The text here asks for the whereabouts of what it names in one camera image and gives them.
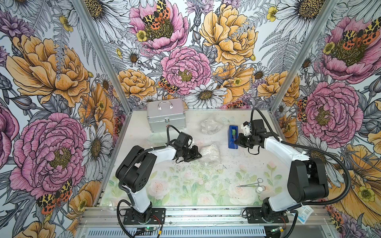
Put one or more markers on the aluminium front rail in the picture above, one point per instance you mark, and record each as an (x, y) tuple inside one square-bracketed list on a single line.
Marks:
[(175, 216)]

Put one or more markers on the white blue packet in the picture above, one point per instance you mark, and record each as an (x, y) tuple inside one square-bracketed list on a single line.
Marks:
[(304, 213)]

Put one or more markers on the blue tape dispenser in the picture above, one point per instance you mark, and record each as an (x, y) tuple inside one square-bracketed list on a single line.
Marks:
[(231, 139)]

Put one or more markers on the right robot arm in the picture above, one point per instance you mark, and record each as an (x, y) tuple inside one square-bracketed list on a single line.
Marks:
[(306, 181)]

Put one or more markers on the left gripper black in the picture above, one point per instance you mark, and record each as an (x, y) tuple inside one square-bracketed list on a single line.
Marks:
[(195, 154)]

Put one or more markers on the silver scissors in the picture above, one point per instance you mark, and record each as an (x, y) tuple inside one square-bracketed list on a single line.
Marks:
[(258, 183)]

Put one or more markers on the silver aluminium case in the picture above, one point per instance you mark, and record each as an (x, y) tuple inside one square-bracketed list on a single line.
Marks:
[(166, 112)]

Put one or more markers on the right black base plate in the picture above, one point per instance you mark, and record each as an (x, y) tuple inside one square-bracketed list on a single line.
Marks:
[(255, 215)]

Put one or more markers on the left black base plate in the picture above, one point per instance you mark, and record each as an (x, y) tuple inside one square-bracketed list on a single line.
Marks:
[(153, 216)]

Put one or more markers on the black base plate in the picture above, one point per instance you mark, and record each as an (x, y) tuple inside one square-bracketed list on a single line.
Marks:
[(153, 216), (255, 215)]

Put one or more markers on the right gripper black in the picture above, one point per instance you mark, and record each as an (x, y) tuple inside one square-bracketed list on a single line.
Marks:
[(239, 141)]

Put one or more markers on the clear bubble wrap sheet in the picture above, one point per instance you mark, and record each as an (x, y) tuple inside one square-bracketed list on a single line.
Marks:
[(210, 127), (210, 155)]

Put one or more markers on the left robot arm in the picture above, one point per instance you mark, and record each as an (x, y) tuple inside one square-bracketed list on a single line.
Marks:
[(134, 172)]

